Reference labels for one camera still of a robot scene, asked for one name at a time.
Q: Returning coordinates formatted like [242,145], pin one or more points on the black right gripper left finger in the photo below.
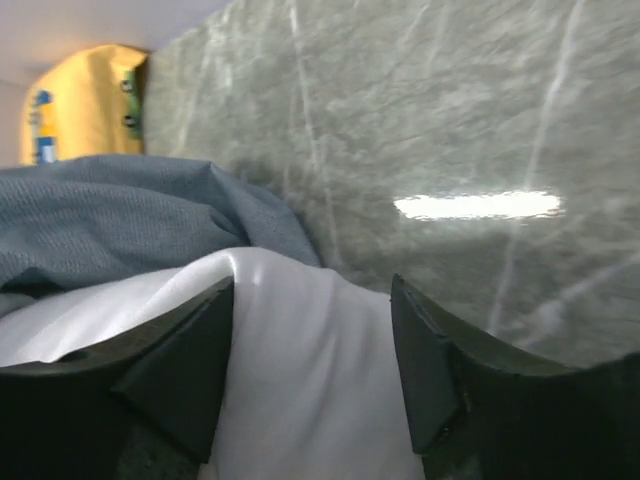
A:
[142,405]

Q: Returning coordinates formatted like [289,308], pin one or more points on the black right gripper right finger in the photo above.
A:
[480,408]

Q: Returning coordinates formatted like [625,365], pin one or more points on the white pillow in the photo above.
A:
[312,388]

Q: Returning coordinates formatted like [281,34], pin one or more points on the grey striped pillowcase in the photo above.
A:
[103,218]

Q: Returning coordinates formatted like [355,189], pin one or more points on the yellow cartoon car pillow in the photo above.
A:
[88,104]

